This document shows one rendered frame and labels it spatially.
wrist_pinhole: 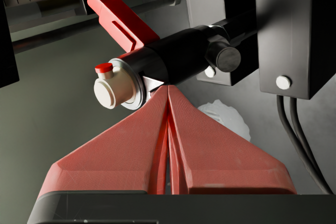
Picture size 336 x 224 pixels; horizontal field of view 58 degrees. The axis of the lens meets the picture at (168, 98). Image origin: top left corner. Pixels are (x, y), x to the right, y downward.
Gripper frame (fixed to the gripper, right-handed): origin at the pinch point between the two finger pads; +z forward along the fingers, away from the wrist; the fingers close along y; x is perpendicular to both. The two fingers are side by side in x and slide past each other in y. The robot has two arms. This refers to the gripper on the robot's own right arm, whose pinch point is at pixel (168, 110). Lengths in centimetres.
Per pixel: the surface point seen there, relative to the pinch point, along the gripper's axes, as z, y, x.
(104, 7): 7.6, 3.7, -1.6
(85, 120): 26.1, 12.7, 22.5
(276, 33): 9.3, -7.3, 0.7
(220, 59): 4.3, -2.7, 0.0
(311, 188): 17.0, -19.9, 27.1
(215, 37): 6.6, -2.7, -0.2
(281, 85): 8.1, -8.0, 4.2
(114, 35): 6.6, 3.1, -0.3
